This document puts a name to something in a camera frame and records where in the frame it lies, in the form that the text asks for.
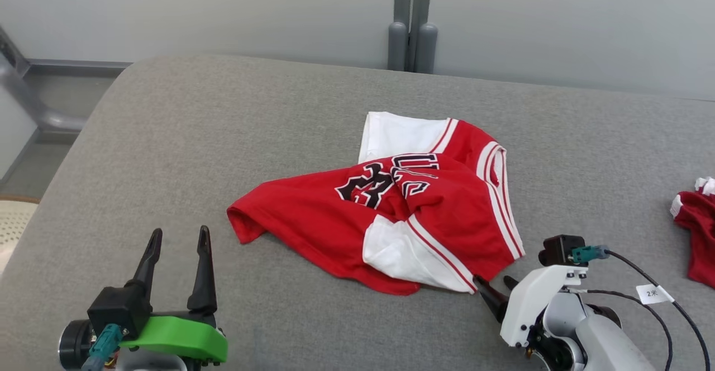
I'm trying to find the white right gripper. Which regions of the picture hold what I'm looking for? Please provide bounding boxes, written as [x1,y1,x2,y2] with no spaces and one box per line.
[473,264,589,349]

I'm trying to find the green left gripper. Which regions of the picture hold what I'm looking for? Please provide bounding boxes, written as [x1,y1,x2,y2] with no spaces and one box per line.
[119,225,229,364]

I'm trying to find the red and white jersey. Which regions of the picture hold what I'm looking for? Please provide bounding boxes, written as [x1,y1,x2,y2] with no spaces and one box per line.
[226,111,526,297]

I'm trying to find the red shorts with white band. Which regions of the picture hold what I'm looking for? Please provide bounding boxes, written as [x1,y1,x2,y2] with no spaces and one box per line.
[669,176,715,289]

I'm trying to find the beige perforated laundry basket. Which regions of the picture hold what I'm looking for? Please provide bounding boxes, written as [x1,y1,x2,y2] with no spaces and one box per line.
[0,194,41,274]

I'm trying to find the grey metal partition leg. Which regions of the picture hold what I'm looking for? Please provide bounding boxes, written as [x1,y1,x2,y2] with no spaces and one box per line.
[0,25,132,135]

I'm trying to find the black cable with teal plug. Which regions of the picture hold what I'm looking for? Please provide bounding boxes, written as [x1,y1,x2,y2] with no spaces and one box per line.
[570,244,712,371]
[80,323,125,371]

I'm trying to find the white cable label tag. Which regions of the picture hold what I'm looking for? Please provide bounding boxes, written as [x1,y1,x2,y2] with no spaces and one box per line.
[635,283,676,306]

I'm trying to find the grey double partition post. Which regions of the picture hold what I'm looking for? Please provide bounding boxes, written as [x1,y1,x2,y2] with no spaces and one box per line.
[387,0,439,75]

